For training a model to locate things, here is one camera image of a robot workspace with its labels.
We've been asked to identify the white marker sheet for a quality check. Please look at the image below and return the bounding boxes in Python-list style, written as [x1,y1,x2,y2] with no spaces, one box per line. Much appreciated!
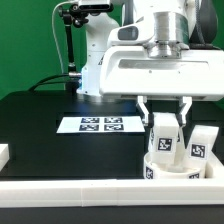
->
[57,116,144,134]

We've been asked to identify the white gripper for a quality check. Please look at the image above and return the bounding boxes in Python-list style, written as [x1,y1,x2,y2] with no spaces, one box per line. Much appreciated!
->
[99,46,224,128]

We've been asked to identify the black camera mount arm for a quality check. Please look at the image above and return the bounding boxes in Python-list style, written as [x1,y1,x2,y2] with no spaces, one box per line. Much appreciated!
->
[59,4,89,94]

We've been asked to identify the white cable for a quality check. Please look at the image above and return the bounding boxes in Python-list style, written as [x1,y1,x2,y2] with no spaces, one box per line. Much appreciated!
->
[51,0,78,92]

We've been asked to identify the black cables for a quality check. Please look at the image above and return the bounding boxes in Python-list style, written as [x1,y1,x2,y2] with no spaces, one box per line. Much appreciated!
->
[28,73,72,92]

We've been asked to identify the white U-shaped fence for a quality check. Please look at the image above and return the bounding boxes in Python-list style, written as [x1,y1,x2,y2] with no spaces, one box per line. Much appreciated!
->
[0,143,224,209]

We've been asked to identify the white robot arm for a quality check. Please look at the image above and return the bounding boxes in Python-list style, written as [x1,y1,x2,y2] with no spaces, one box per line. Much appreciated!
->
[78,0,224,125]

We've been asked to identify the camera on mount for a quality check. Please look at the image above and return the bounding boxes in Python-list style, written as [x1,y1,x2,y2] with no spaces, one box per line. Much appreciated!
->
[78,0,112,12]

